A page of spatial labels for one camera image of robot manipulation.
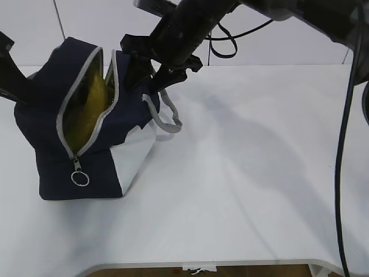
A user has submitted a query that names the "navy blue lunch bag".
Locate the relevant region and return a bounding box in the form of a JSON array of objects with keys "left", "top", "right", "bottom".
[{"left": 14, "top": 37, "right": 182, "bottom": 201}]

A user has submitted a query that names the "yellow banana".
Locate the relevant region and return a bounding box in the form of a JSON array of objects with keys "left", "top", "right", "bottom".
[{"left": 65, "top": 72, "right": 109, "bottom": 154}]

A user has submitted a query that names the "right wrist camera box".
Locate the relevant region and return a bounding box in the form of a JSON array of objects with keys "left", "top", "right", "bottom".
[{"left": 133, "top": 0, "right": 177, "bottom": 17}]

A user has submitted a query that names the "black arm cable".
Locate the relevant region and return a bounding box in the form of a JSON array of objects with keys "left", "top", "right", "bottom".
[{"left": 209, "top": 11, "right": 364, "bottom": 277}]

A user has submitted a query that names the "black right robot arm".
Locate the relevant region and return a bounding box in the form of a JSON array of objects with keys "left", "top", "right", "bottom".
[{"left": 121, "top": 1, "right": 368, "bottom": 91}]

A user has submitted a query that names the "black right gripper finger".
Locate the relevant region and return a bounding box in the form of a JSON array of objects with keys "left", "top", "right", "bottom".
[
  {"left": 149, "top": 63, "right": 187, "bottom": 94},
  {"left": 125, "top": 55, "right": 153, "bottom": 92}
]

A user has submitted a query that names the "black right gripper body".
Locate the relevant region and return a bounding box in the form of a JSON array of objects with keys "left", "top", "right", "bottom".
[{"left": 121, "top": 0, "right": 231, "bottom": 72}]

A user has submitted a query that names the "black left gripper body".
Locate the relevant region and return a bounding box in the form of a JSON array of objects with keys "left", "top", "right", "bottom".
[{"left": 1, "top": 32, "right": 29, "bottom": 103}]

